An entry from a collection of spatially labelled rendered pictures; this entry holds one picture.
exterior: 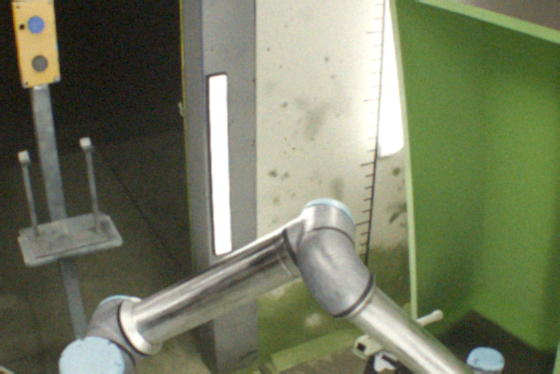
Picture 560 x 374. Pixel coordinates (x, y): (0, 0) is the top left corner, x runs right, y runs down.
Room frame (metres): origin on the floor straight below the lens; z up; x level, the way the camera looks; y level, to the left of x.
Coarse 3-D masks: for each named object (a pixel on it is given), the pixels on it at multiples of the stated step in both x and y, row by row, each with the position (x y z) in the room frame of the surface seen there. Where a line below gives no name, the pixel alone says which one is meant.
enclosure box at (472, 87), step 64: (448, 0) 1.38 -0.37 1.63; (512, 0) 1.33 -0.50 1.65; (448, 64) 1.69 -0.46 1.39; (512, 64) 1.68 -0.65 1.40; (448, 128) 1.70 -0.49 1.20; (512, 128) 1.70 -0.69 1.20; (448, 192) 1.72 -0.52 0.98; (512, 192) 1.72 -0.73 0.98; (448, 256) 1.74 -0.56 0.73; (512, 256) 1.73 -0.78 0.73; (448, 320) 1.71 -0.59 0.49; (512, 320) 1.66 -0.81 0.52
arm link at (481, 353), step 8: (472, 352) 1.17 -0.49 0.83; (480, 352) 1.17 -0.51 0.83; (488, 352) 1.17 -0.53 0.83; (496, 352) 1.17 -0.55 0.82; (472, 360) 1.14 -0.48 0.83; (480, 360) 1.13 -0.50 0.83; (488, 360) 1.13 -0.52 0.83; (496, 360) 1.13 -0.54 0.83; (472, 368) 1.13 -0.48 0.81; (480, 368) 1.11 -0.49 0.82; (488, 368) 1.11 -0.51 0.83; (496, 368) 1.11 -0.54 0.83
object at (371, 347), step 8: (440, 312) 1.61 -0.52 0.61; (424, 320) 1.53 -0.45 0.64; (432, 320) 1.56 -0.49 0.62; (368, 336) 1.31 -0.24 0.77; (368, 344) 1.27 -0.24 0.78; (376, 344) 1.29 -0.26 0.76; (360, 352) 1.27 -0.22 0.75; (368, 352) 1.27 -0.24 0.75; (376, 352) 1.30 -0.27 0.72; (368, 360) 1.34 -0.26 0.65; (368, 368) 1.33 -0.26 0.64
